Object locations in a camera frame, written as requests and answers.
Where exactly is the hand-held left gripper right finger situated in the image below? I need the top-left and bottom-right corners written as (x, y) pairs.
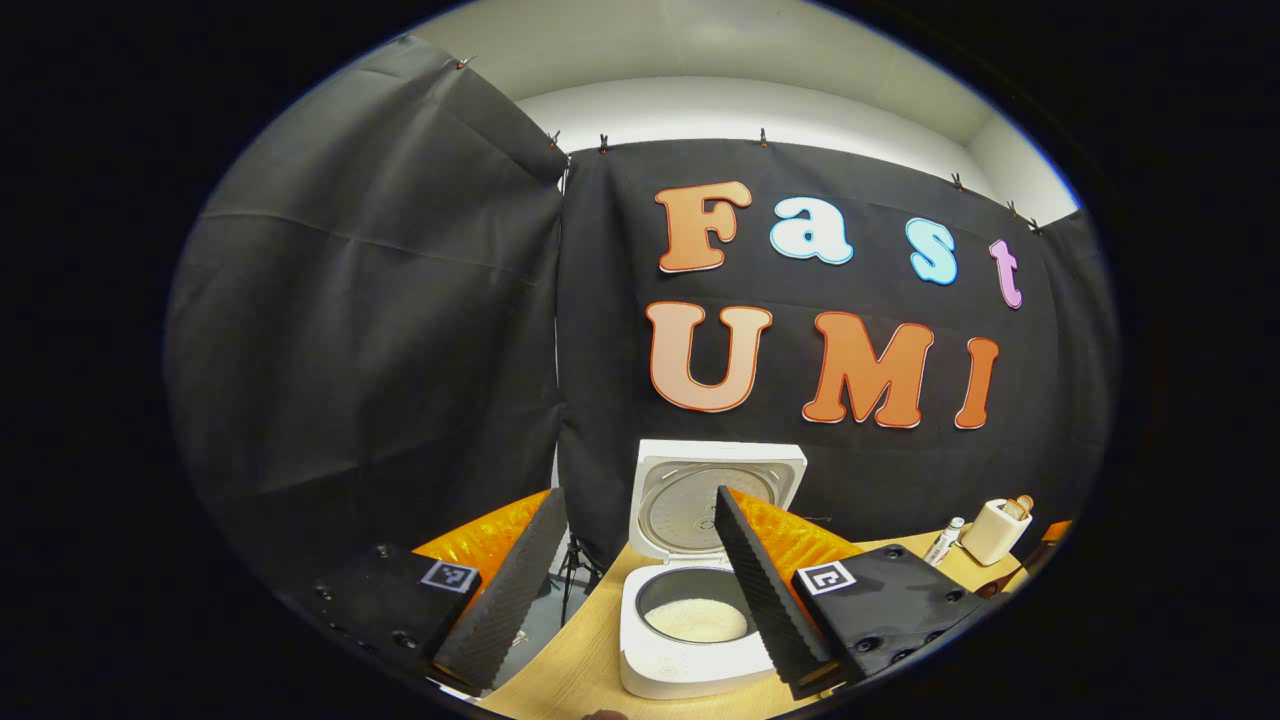
top-left (714, 485), bottom-right (1001, 701)

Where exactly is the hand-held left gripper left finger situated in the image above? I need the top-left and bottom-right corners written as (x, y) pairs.
top-left (285, 487), bottom-right (569, 698)

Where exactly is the white rice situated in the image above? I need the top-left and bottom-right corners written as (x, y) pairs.
top-left (645, 597), bottom-right (749, 643)

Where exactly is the white rice cooker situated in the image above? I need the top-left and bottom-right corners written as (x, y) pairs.
top-left (620, 440), bottom-right (808, 699)

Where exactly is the cream toaster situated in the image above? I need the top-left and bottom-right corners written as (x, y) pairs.
top-left (960, 498), bottom-right (1033, 566)

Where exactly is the black tripod stand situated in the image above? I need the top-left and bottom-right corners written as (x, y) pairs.
top-left (553, 535), bottom-right (604, 626)

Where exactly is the white bottle green label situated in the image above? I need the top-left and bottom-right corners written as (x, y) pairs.
top-left (922, 517), bottom-right (966, 568)

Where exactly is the black backdrop cloth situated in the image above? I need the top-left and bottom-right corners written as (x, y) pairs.
top-left (165, 35), bottom-right (1119, 601)

